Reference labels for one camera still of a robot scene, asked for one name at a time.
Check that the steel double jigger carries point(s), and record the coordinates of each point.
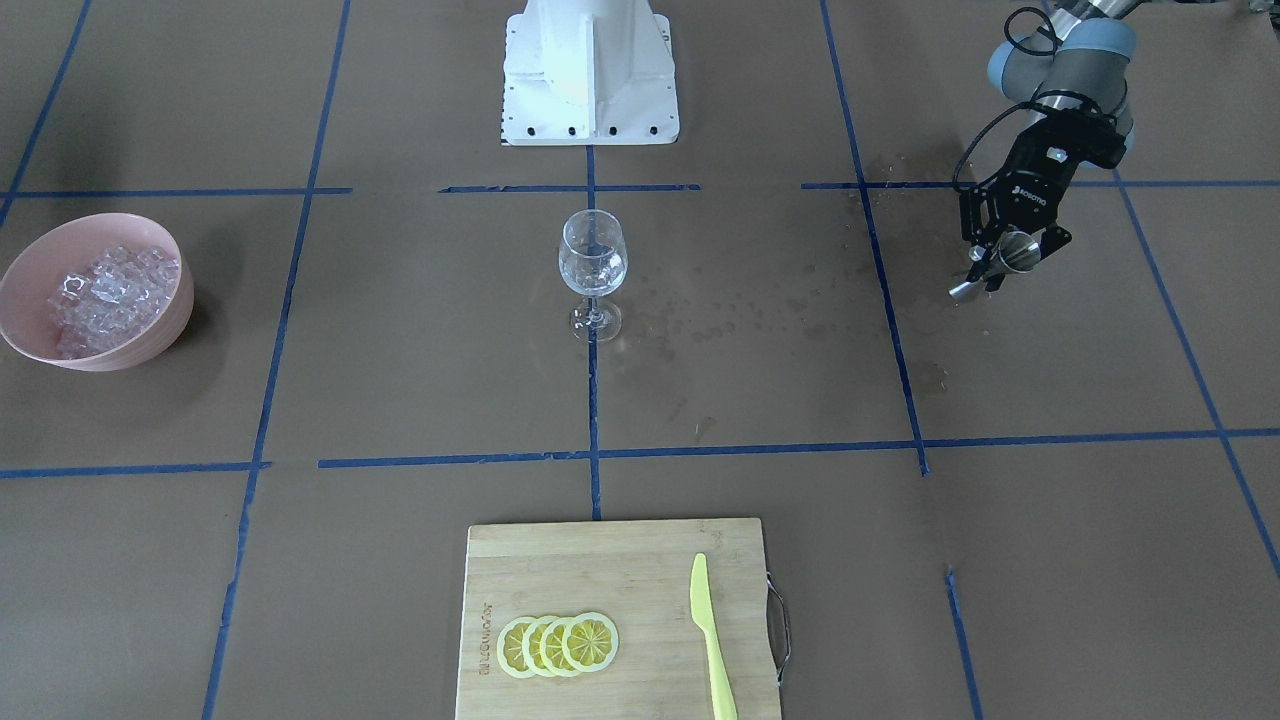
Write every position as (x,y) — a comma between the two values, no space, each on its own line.
(1013,253)

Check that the back lemon slice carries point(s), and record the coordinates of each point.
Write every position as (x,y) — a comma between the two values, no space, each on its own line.
(590,642)

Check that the bamboo cutting board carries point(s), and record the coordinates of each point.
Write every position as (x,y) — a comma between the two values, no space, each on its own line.
(638,574)

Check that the front lemon slice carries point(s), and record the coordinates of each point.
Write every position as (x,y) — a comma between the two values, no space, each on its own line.
(511,657)

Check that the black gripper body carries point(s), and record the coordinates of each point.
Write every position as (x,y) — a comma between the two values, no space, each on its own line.
(1036,180)

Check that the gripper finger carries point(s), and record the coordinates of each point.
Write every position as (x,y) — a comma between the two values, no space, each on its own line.
(983,227)
(1045,241)

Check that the clear wine glass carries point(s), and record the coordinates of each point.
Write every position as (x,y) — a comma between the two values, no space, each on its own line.
(593,263)

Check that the lemon slice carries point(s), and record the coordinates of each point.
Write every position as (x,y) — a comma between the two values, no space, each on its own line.
(590,642)
(531,645)
(511,657)
(552,653)

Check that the yellow plastic knife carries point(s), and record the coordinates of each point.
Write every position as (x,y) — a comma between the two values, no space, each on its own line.
(702,614)

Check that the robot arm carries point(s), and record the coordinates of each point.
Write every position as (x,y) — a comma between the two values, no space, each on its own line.
(1069,77)

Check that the pink bowl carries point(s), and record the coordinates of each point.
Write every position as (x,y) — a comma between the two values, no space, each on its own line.
(37,270)

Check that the pile of ice cubes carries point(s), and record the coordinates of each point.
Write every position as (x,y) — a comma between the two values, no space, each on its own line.
(111,300)

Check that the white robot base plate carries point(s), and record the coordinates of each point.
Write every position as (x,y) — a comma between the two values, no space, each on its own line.
(580,73)

